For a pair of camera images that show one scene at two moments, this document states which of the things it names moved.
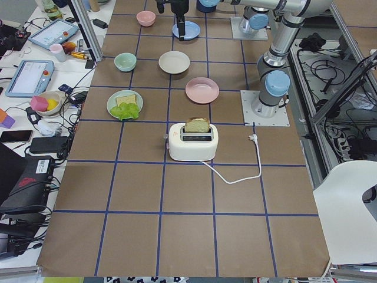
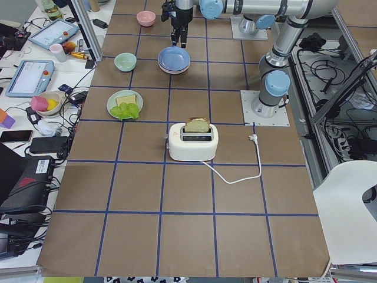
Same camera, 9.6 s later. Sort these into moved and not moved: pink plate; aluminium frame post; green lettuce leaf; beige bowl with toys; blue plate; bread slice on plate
Moved: pink plate; blue plate
Not moved: green lettuce leaf; aluminium frame post; bread slice on plate; beige bowl with toys
